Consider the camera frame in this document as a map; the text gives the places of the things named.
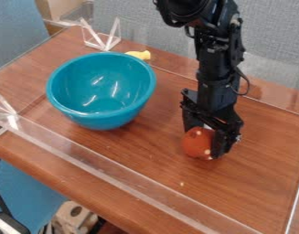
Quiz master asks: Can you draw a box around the yellow toy object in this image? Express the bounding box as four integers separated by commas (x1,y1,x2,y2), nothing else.
126,50,151,60

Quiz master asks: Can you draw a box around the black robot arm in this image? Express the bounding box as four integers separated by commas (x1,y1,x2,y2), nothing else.
152,0,248,159

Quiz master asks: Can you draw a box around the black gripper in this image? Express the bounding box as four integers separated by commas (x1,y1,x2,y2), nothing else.
179,89,244,159

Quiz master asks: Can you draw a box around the white block with hole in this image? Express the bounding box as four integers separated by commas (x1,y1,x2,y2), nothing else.
52,200,99,234

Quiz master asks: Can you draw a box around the brown capped toy mushroom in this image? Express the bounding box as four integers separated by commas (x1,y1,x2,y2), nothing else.
182,126,214,160

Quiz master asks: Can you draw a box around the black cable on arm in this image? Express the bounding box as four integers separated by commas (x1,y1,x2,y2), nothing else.
232,67,251,97

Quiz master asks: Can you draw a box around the blue plastic bowl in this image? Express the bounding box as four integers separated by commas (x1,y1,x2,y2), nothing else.
45,52,156,131

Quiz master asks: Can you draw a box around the clear acrylic corner bracket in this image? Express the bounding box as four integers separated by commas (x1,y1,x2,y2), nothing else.
79,17,122,51

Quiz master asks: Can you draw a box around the clear acrylic front barrier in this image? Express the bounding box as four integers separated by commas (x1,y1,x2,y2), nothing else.
0,94,262,234

